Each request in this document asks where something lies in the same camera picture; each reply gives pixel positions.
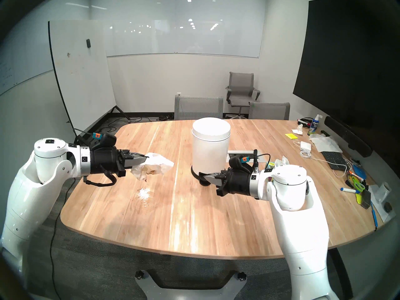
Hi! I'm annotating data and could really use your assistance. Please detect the white paper sheet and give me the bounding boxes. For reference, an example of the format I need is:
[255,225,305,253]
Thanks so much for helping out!
[369,185,396,223]

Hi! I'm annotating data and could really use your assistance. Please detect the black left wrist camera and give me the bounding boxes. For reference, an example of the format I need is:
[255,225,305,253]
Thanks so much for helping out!
[94,132,117,149]

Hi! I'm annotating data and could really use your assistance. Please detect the white cloth sheet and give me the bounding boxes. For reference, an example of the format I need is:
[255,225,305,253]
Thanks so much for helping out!
[309,133,343,153]

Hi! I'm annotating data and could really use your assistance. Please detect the black left gripper cable loop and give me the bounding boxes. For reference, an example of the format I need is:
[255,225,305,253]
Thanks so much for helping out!
[83,170,118,188]

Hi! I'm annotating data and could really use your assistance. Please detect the blue notebook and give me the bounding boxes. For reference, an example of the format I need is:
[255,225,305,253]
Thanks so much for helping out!
[352,165,367,181]

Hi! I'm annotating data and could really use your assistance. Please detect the grey ribbed mesh chair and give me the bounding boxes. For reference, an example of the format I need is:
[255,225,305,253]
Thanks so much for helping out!
[174,95,224,121]

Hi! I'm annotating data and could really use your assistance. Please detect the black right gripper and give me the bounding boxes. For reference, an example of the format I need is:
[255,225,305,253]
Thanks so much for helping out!
[203,168,252,197]

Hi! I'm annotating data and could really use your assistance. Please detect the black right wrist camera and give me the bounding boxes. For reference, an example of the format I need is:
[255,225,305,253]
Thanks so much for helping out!
[229,155,252,171]

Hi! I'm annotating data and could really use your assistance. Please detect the rolling whiteboard on stand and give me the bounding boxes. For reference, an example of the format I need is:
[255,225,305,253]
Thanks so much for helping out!
[48,20,132,148]

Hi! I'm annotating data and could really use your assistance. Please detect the wall glass whiteboard with writing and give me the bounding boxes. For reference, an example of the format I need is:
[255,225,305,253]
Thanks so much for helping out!
[0,21,55,97]

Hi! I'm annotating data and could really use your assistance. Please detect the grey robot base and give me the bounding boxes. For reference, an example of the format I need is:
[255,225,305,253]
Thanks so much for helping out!
[134,269,247,300]

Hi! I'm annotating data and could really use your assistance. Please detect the silver table power outlet panel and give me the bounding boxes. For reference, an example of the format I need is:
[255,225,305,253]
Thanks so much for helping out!
[227,150,267,163]

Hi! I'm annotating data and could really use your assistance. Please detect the black keyboard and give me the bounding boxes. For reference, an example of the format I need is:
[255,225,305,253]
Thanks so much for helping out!
[321,151,346,170]

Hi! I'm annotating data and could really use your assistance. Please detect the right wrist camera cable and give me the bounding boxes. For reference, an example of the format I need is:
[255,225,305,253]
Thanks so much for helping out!
[241,149,272,173]

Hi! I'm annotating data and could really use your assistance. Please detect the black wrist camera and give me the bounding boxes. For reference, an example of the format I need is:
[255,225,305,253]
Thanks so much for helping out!
[229,155,252,171]
[94,132,117,149]

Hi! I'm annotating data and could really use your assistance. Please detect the white charger cable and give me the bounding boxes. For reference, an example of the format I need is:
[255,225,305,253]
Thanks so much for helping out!
[292,142,314,159]

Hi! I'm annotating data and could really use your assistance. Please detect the green handled scissors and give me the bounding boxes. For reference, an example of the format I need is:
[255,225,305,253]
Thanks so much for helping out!
[345,174,366,192]

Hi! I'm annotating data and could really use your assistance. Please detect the large black wall screen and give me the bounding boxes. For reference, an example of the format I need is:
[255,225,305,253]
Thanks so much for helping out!
[293,0,400,140]

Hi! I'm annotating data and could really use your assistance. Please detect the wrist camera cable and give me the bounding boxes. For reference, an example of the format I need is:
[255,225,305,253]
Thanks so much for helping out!
[241,149,272,173]
[74,130,102,139]

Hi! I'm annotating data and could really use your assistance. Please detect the grey swivel office chair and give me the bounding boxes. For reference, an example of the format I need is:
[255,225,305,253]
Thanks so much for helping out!
[225,72,261,119]

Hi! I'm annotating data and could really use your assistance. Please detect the black video bar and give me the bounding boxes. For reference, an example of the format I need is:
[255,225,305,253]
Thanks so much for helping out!
[324,116,373,158]

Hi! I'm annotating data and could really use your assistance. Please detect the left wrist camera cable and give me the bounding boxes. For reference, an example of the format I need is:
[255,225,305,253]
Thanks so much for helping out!
[74,130,102,139]

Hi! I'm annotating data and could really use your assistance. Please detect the white pedal trash bin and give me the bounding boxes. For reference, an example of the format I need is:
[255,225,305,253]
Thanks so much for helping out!
[191,117,232,186]

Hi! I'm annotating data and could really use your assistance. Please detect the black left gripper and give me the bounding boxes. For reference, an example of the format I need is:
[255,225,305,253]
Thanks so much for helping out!
[91,147,149,178]

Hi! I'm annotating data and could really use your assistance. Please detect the white mug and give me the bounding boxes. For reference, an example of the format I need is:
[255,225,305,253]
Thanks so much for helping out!
[377,181,392,203]

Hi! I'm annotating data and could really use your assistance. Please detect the whiteboard cleaner spray bottle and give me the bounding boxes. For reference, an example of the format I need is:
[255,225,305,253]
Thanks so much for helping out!
[308,114,323,136]

